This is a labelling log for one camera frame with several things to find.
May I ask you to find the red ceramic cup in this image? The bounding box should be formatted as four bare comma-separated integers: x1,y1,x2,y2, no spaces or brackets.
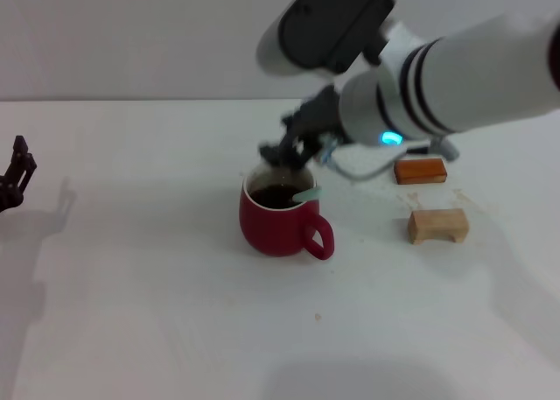
238,157,336,261

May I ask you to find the orange wooden block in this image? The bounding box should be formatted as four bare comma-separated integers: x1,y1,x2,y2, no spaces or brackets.
393,157,450,186

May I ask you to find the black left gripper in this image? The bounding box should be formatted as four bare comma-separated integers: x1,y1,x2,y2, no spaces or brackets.
0,135,39,213

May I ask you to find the grey cable with clear connector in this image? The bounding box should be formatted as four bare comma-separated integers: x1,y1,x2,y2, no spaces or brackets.
321,135,460,183

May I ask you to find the blue handled metal spoon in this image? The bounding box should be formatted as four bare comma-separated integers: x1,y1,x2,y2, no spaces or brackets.
291,186,324,202

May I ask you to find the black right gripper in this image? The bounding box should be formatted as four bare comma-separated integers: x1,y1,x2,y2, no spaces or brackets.
257,87,347,172

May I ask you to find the dark brown coffee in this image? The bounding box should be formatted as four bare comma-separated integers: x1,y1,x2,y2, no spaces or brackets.
248,183,304,211

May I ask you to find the light wooden arch block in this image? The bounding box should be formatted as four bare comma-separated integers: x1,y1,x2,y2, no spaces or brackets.
407,207,470,246

